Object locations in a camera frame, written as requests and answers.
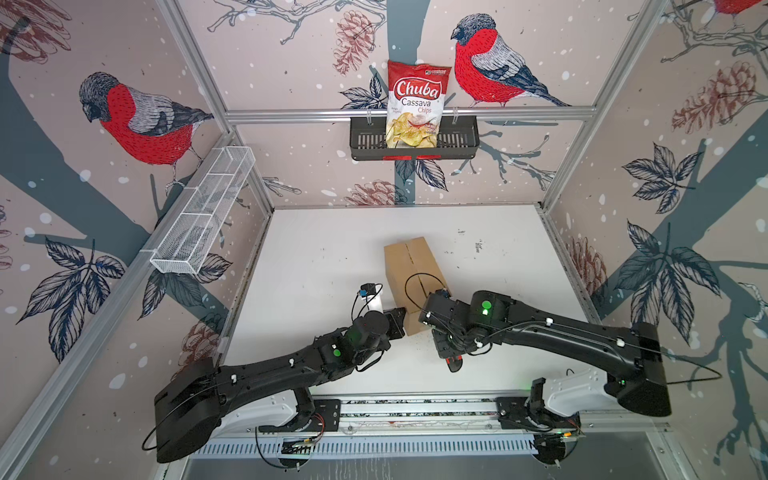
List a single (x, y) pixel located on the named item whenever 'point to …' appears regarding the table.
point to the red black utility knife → (454, 363)
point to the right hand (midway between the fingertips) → (436, 355)
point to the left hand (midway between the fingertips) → (410, 314)
